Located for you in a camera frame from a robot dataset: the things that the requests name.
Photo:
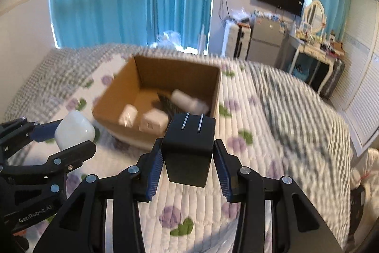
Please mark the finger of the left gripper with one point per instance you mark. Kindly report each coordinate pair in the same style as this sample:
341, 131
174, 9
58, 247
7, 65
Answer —
69, 159
44, 132

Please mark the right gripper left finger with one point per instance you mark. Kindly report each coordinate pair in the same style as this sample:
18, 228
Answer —
79, 225

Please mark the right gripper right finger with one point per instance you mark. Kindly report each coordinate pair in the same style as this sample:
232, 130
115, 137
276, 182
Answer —
296, 224

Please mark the white earbuds case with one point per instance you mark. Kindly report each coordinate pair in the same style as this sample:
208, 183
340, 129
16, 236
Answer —
74, 129

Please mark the white 66W charger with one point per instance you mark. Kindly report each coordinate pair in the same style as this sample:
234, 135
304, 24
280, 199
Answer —
154, 121

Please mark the black remote control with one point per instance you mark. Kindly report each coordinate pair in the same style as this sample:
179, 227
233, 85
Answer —
165, 104

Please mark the black power adapter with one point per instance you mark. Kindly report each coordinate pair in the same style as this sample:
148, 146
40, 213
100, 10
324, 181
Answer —
187, 148

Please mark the small white bottle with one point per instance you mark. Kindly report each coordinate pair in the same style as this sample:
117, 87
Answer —
128, 116

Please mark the floral quilted bedspread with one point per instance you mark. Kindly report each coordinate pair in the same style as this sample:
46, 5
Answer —
207, 181

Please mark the brown cardboard box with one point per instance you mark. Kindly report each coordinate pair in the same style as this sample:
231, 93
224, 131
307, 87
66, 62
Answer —
140, 82

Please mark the white wardrobe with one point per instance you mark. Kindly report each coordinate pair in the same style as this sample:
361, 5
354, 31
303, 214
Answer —
356, 94

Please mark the white hair dryer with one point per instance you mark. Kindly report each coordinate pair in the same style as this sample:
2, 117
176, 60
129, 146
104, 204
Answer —
189, 104

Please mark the white vanity table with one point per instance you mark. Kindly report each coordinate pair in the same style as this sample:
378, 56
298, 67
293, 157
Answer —
306, 62

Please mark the grey mini fridge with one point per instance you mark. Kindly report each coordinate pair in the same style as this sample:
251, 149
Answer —
266, 39

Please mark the white storage cabinet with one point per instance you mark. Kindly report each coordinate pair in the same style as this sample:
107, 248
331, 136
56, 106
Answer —
236, 40

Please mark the oval vanity mirror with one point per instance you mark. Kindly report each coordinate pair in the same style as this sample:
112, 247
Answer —
314, 16

